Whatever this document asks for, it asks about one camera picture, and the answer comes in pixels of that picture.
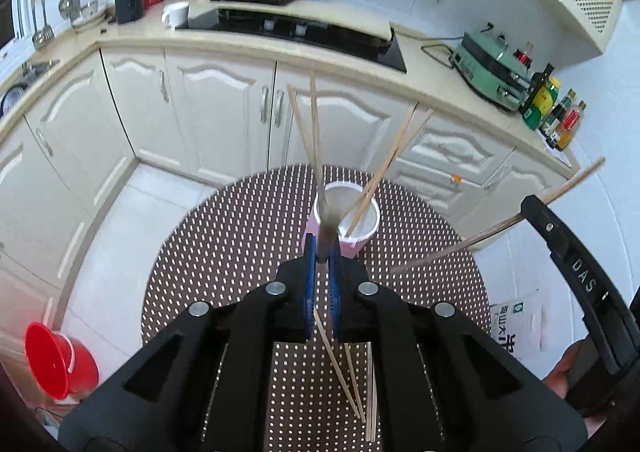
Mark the round metal dish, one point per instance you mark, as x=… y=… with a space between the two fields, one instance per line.
x=12 y=100

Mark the cream cabinet drawer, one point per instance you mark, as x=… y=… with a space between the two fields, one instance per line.
x=450 y=151

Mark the red plastic bucket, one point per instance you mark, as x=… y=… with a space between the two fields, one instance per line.
x=75 y=367

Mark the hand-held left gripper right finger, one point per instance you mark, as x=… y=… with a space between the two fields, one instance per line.
x=334 y=297

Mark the white printed rice bag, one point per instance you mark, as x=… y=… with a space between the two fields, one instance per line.
x=515 y=327

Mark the pink cup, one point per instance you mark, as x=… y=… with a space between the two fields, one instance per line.
x=360 y=242

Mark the black glass gas hob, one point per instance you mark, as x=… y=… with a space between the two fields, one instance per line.
x=350 y=45

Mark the red label bottle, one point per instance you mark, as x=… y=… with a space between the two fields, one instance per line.
x=525 y=55

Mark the white paper sheet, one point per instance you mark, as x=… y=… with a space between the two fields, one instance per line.
x=562 y=156

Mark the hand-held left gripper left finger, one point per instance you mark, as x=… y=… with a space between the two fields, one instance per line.
x=310 y=282

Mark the beige board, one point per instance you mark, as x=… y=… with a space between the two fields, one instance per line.
x=340 y=17

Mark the dark glass bottle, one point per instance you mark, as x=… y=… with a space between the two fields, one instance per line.
x=537 y=86

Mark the green plastic bottle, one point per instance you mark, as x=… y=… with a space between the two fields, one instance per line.
x=542 y=104

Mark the stack of bowls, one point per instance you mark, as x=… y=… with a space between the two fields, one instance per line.
x=90 y=16

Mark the beige kitchen countertop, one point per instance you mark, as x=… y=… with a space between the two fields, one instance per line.
x=135 y=31

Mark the person's right hand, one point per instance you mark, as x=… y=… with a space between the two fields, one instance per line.
x=559 y=377

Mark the dark sauce bottle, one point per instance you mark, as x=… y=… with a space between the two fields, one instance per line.
x=560 y=114

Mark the green electric cooker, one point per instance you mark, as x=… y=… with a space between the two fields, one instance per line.
x=485 y=66

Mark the white mug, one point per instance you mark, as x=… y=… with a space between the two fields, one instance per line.
x=177 y=15

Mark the brown polka dot tablecloth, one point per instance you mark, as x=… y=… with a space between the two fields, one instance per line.
x=225 y=257

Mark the metal slotted spatula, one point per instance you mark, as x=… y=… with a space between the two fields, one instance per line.
x=44 y=34

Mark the red sauce bottle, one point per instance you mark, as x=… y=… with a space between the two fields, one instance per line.
x=571 y=126

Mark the small dark bottle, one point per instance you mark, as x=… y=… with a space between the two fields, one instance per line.
x=552 y=137

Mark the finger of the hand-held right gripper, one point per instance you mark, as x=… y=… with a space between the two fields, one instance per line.
x=537 y=212

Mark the steel kitchen sink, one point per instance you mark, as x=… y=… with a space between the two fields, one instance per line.
x=32 y=71

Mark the single thin wooden chopstick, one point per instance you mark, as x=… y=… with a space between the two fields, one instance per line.
x=302 y=131
x=419 y=126
x=340 y=367
x=353 y=377
x=575 y=180
x=315 y=121
x=407 y=121
x=372 y=392

